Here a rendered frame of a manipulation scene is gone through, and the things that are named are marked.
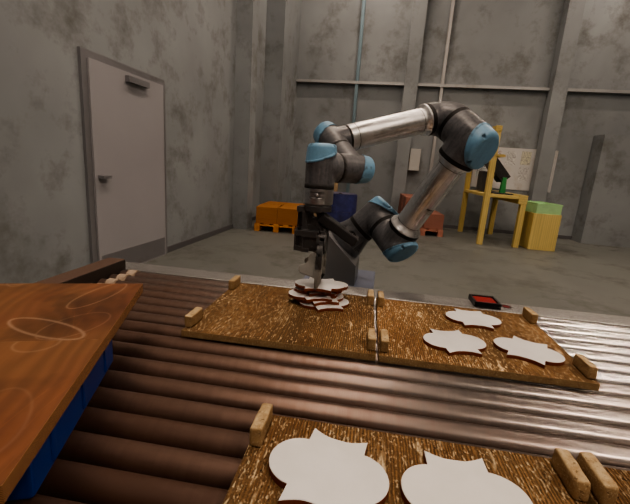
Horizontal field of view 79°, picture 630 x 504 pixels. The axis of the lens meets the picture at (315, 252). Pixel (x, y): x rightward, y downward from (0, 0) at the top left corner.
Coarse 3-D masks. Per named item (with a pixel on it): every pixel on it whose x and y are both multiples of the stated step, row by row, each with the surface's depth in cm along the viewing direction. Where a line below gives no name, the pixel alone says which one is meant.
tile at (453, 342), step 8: (424, 336) 84; (432, 336) 85; (440, 336) 85; (448, 336) 85; (456, 336) 85; (464, 336) 86; (472, 336) 86; (432, 344) 81; (440, 344) 81; (448, 344) 81; (456, 344) 81; (464, 344) 82; (472, 344) 82; (480, 344) 82; (448, 352) 78; (456, 352) 78; (464, 352) 79; (472, 352) 79; (480, 352) 78
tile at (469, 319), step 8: (448, 312) 100; (456, 312) 100; (464, 312) 101; (472, 312) 101; (480, 312) 102; (456, 320) 95; (464, 320) 95; (472, 320) 96; (480, 320) 96; (488, 320) 96; (496, 320) 97; (480, 328) 93; (488, 328) 92
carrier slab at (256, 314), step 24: (240, 288) 110; (264, 288) 111; (288, 288) 113; (216, 312) 91; (240, 312) 92; (264, 312) 93; (288, 312) 95; (312, 312) 96; (336, 312) 97; (360, 312) 98; (192, 336) 81; (216, 336) 80; (240, 336) 80; (264, 336) 81; (288, 336) 81; (312, 336) 82; (336, 336) 83; (360, 336) 84
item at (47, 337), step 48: (0, 288) 69; (48, 288) 70; (96, 288) 72; (0, 336) 52; (48, 336) 53; (96, 336) 54; (0, 384) 41; (48, 384) 42; (0, 432) 35; (48, 432) 37; (0, 480) 30
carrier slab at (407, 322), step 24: (384, 312) 99; (408, 312) 100; (432, 312) 102; (504, 312) 105; (408, 336) 86; (480, 336) 88; (504, 336) 89; (528, 336) 90; (384, 360) 76; (408, 360) 75; (432, 360) 75; (456, 360) 76; (480, 360) 77; (504, 360) 78; (552, 384) 72; (576, 384) 72
